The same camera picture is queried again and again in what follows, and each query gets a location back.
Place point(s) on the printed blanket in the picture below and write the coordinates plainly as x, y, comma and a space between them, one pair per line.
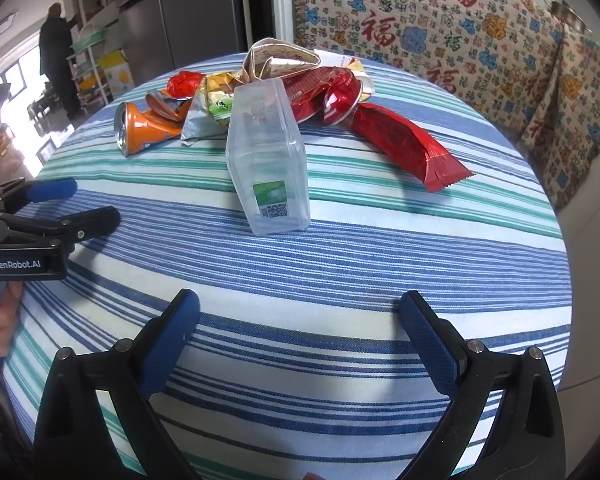
430, 20

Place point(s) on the long red snack packet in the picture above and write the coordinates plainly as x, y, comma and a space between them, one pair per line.
405, 145

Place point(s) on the blue green striped tablecloth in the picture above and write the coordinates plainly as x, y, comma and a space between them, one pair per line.
330, 270

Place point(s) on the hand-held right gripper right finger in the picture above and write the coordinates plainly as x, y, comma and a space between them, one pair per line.
430, 345

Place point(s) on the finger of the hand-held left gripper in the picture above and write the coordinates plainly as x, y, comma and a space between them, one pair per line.
50, 189
95, 222

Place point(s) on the white storage rack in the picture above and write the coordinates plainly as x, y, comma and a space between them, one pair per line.
92, 42

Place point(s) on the steel pot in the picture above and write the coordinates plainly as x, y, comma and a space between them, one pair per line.
567, 12

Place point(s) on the yellow cardboard box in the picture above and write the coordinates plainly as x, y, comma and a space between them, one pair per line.
115, 75

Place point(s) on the crushed red can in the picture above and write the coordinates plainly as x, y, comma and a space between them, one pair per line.
310, 92
340, 100

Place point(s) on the small red foil wrapper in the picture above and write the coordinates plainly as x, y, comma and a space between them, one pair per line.
185, 85

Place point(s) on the person's left hand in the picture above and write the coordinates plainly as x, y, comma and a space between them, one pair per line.
2, 320

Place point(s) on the clear plastic box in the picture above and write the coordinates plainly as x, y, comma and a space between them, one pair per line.
265, 160

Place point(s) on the crushed orange can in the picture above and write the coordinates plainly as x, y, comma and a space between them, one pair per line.
145, 130

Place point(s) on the beige patterned paper bag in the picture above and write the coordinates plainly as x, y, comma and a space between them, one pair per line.
280, 60

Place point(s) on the yellow snack packet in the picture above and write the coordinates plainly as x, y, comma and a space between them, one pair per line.
222, 87

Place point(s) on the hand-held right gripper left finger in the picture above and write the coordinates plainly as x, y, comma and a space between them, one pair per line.
175, 340

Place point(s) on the grey refrigerator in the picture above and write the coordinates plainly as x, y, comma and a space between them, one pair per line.
190, 20

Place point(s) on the silver green snack packet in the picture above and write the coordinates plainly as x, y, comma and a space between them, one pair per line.
205, 120

